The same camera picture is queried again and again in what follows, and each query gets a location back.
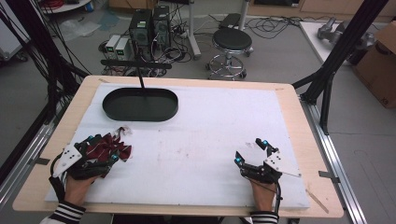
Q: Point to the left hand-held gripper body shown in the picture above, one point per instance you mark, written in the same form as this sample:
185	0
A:
70	158

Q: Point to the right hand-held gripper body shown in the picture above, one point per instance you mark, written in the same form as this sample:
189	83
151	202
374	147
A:
280	163

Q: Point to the dark red striped bow tie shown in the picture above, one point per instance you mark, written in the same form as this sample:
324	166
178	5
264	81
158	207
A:
104	147

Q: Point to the person's left hand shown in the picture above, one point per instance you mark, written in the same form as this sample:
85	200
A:
77	189

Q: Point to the person's right hand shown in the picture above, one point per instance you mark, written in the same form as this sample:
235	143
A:
264	196

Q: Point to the wooden table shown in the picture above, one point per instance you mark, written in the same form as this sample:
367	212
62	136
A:
311	140

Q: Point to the white table mat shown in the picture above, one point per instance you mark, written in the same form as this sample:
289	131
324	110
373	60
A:
202	140

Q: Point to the person's left striped sleeve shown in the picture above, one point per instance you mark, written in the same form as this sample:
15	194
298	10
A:
63	214

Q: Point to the person's striped sleeve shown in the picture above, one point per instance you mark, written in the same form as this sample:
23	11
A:
63	214
264	218

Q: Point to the person's right striped sleeve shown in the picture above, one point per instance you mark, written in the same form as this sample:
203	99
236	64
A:
264	218

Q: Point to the black oval-base T-bar stand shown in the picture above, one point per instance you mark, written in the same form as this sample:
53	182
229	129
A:
140	104

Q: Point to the grey power supply unit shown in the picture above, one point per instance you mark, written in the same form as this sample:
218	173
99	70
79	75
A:
112	45
123	48

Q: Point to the black round stool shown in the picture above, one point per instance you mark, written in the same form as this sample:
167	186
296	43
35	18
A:
232	40

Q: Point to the black computer tower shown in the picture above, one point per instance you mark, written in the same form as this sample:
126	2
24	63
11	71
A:
140	29
161	26

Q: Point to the black flat floor box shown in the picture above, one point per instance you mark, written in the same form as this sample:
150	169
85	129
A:
229	20

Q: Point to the white round table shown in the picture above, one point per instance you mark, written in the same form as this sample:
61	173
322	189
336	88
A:
67	5

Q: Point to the white desk leg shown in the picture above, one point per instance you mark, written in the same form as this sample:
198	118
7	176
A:
193	31

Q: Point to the brown cardboard box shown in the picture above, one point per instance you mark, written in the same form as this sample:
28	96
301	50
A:
378	68

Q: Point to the aluminium rail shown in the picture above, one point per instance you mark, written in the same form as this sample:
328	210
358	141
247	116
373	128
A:
334	155
28	149

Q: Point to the black metal frame stand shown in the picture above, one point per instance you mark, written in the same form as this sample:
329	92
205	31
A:
40	53
342	46

